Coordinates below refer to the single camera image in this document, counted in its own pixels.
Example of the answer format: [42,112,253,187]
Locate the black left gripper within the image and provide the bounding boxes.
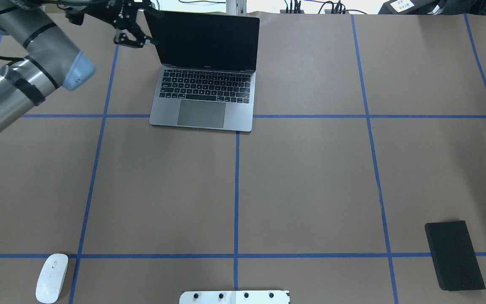
[64,0,164,48]

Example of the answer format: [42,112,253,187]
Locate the grey laptop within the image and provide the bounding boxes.
[145,11,260,132]

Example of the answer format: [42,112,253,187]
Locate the black mouse pad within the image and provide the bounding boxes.
[424,220,486,292]

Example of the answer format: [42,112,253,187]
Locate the white desk lamp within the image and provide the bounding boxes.
[224,0,247,16]

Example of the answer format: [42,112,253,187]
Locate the white computer mouse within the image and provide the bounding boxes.
[35,253,69,304]

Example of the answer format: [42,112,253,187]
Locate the black box with label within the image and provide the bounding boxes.
[378,0,486,15]

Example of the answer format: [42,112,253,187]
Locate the black cables behind table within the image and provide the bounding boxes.
[114,0,368,15]

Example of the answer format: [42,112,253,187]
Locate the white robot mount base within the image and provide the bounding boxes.
[179,289,291,304]

